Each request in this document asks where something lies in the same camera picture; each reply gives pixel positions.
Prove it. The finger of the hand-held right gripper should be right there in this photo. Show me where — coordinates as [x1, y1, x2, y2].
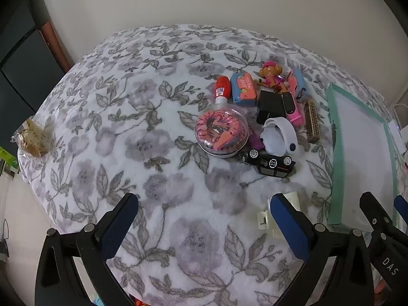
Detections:
[360, 192, 396, 241]
[393, 195, 408, 227]

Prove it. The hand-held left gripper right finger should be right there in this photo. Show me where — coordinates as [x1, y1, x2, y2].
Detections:
[269, 193, 374, 306]

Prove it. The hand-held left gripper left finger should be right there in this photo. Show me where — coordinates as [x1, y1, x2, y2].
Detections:
[35, 193, 141, 306]

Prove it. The green framed white tray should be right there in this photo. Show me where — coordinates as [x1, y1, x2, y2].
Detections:
[325, 82, 399, 227]

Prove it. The purple tube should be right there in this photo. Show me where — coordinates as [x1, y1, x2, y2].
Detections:
[249, 127, 265, 151]

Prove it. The blue orange toy block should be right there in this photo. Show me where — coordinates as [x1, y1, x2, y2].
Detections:
[230, 72, 258, 107]

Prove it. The red white glue bottle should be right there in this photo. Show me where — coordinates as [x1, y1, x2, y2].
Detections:
[214, 76, 233, 106]

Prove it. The brown pink dog toy figure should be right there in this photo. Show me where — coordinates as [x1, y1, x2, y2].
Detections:
[257, 61, 289, 93]

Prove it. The white plug adapter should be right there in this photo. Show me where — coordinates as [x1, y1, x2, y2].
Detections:
[257, 192, 302, 238]

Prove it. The black toy car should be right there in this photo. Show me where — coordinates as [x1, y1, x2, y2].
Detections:
[237, 149, 296, 177]

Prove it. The white charger block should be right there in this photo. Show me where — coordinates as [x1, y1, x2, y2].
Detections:
[387, 119, 407, 155]

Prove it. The white round cup toy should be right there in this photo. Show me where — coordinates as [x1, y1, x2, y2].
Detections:
[261, 117, 298, 157]

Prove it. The gold patterned metal case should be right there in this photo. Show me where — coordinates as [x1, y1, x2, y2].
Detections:
[303, 100, 320, 143]

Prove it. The pink toy car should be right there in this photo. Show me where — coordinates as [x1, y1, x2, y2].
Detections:
[282, 92, 304, 125]

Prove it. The black rectangular box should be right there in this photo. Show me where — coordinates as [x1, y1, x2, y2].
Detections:
[257, 90, 287, 125]

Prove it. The clear bag with snack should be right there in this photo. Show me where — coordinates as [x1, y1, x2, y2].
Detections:
[11, 116, 56, 158]

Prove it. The floral grey white blanket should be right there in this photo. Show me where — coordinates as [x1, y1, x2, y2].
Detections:
[17, 24, 397, 306]

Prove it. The dark cabinet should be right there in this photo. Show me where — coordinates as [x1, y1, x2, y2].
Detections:
[0, 0, 74, 118]

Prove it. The white cable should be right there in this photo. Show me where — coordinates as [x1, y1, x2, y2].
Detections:
[392, 103, 408, 122]

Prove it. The round clear hair tie case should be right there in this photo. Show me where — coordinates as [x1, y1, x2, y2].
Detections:
[194, 108, 250, 158]

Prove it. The brown wooden post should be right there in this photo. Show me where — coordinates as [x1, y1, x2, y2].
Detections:
[40, 21, 73, 74]

